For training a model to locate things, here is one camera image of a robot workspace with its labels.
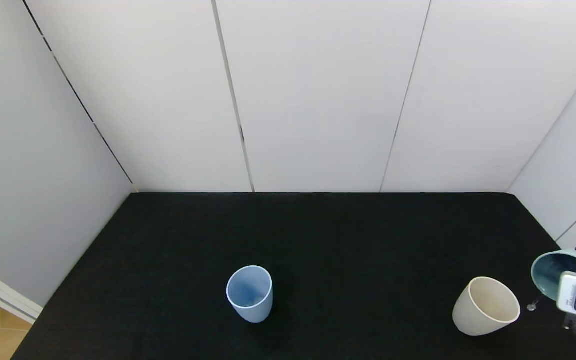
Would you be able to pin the teal plastic cup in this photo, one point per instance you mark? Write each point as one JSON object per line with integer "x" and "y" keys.
{"x": 550, "y": 272}

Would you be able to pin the white baseboard strip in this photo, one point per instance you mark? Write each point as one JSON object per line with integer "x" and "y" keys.
{"x": 3, "y": 300}

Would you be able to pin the cream plastic cup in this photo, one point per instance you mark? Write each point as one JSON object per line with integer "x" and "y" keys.
{"x": 473, "y": 317}

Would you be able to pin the black table cloth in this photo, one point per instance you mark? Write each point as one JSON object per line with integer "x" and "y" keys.
{"x": 318, "y": 235}

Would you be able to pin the light blue plastic cup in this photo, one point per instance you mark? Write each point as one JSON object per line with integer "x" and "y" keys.
{"x": 253, "y": 305}

